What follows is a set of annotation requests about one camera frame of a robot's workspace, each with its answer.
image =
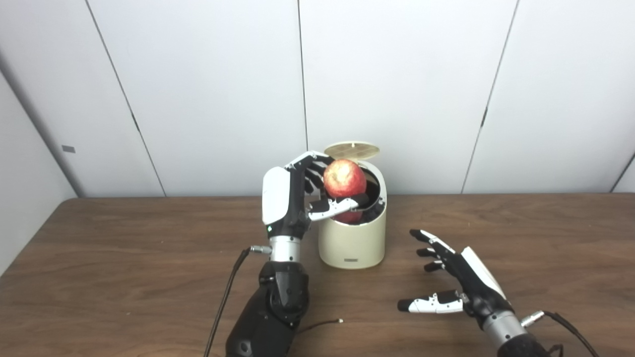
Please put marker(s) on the cream-colored bin body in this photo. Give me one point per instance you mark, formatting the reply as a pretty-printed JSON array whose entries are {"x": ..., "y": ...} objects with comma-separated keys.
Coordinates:
[{"x": 352, "y": 243}]

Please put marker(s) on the cream-colored round bin lid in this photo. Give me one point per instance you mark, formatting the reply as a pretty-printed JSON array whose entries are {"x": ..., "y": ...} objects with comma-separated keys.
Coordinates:
[{"x": 352, "y": 148}]

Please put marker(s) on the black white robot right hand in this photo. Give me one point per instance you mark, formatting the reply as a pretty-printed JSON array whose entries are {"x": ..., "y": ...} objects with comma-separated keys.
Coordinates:
[{"x": 476, "y": 287}]

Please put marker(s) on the red apple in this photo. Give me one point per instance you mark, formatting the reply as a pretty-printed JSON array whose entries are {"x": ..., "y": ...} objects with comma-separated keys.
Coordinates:
[{"x": 345, "y": 178}]

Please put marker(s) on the black white robot left hand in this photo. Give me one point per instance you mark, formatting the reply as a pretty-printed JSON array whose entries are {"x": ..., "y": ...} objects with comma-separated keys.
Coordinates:
[{"x": 275, "y": 198}]

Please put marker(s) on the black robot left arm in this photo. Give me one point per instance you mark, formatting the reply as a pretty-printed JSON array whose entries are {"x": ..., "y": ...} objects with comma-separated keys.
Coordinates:
[{"x": 278, "y": 307}]

